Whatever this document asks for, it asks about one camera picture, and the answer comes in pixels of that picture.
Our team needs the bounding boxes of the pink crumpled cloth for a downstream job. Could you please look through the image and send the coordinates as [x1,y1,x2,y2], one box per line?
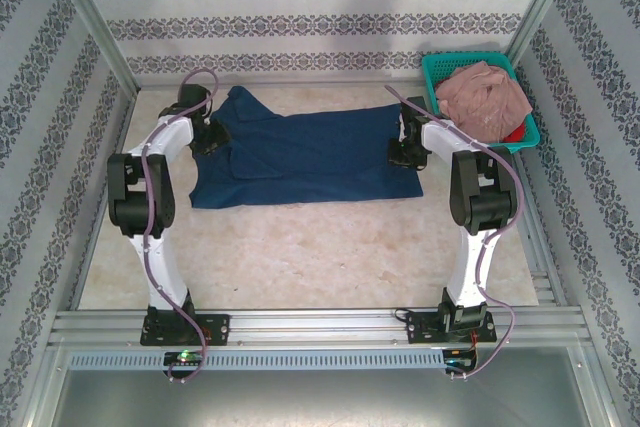
[433,60,534,144]

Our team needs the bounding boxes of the red cloth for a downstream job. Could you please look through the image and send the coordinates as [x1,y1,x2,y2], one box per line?
[502,121,528,144]

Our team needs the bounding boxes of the aluminium frame post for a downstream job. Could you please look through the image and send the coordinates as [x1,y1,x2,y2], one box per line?
[47,0,140,92]
[506,0,587,69]

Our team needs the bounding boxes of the controller circuit board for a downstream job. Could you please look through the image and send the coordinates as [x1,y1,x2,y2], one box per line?
[444,347,480,369]
[164,349,204,368]

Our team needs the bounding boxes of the teal plastic basket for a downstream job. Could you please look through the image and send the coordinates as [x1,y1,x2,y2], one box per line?
[421,50,542,156]

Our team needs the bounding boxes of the left controller circuit board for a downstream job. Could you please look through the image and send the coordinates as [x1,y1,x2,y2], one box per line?
[164,349,204,368]

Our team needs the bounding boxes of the grey metal sheet panel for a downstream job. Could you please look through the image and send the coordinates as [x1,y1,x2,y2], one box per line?
[49,346,619,427]

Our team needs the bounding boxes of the right controller circuit board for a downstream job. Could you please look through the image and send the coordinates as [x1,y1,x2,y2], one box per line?
[444,347,480,369]

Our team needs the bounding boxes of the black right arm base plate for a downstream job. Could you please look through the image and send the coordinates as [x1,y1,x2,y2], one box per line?
[398,309,499,346]

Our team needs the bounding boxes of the aluminium frame side rail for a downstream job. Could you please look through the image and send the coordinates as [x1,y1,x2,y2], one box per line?
[499,154,569,309]
[67,89,137,312]

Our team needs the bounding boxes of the dark blue t-shirt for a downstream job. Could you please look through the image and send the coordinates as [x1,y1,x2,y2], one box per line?
[188,85,425,210]

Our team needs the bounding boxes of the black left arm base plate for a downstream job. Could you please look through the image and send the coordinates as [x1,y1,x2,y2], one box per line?
[139,313,232,347]

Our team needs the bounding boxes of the aluminium frame back rail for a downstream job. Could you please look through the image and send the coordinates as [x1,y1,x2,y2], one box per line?
[133,76,427,92]

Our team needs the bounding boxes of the grey slotted cable duct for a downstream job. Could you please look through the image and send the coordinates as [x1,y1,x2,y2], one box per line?
[67,349,447,371]

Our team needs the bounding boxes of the aluminium mounting rail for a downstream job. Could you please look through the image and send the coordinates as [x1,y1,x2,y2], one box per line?
[49,309,586,347]

